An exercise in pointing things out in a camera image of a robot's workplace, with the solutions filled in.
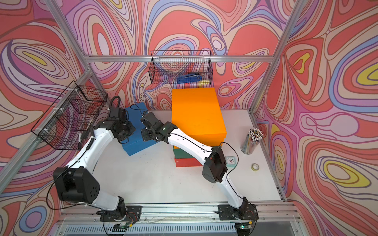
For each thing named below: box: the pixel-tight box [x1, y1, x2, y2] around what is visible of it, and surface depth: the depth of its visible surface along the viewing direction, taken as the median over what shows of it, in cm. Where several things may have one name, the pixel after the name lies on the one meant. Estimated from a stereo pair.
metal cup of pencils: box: [240, 128, 264, 156], surface depth 86 cm
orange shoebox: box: [171, 87, 227, 148], surface depth 71 cm
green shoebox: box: [173, 148, 194, 159], surface depth 58 cm
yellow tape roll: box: [251, 162, 260, 172], surface depth 90 cm
